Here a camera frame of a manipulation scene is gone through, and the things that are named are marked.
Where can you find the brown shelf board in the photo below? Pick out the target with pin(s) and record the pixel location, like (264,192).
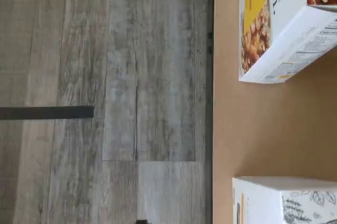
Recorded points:
(276,129)

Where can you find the yellow granola box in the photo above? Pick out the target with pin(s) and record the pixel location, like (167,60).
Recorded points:
(263,11)

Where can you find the long black floor tape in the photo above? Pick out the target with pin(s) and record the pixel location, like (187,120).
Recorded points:
(47,112)

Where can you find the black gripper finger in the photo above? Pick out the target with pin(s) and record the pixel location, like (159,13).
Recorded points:
(142,221)

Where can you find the white floral box yellow strip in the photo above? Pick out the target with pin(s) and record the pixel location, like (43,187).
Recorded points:
(263,195)

